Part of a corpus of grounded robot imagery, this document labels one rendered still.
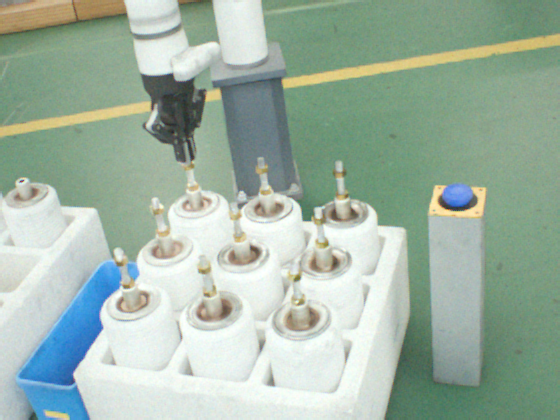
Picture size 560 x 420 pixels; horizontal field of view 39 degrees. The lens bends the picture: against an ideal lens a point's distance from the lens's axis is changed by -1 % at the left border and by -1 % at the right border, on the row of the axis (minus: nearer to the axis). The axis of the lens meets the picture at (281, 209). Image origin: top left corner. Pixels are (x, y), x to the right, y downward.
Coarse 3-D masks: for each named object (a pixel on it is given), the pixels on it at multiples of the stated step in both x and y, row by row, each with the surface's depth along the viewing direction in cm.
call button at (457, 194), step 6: (450, 186) 107; (456, 186) 107; (462, 186) 106; (468, 186) 106; (444, 192) 106; (450, 192) 106; (456, 192) 105; (462, 192) 105; (468, 192) 105; (444, 198) 106; (450, 198) 105; (456, 198) 104; (462, 198) 104; (468, 198) 105; (450, 204) 106; (456, 204) 105; (462, 204) 105
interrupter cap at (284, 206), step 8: (256, 200) 125; (280, 200) 124; (288, 200) 123; (248, 208) 123; (256, 208) 123; (280, 208) 122; (288, 208) 122; (248, 216) 121; (256, 216) 121; (264, 216) 121; (272, 216) 120; (280, 216) 120
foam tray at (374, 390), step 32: (384, 256) 121; (288, 288) 121; (384, 288) 114; (384, 320) 113; (96, 352) 111; (352, 352) 104; (384, 352) 114; (96, 384) 107; (128, 384) 105; (160, 384) 104; (192, 384) 103; (224, 384) 102; (256, 384) 102; (352, 384) 100; (384, 384) 116; (96, 416) 112; (128, 416) 109; (160, 416) 107; (192, 416) 105; (224, 416) 103; (256, 416) 101; (288, 416) 100; (320, 416) 98; (352, 416) 96; (384, 416) 117
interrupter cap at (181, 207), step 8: (208, 192) 128; (176, 200) 127; (184, 200) 127; (208, 200) 127; (216, 200) 126; (176, 208) 126; (184, 208) 125; (200, 208) 125; (208, 208) 124; (216, 208) 124; (184, 216) 123; (192, 216) 123; (200, 216) 123
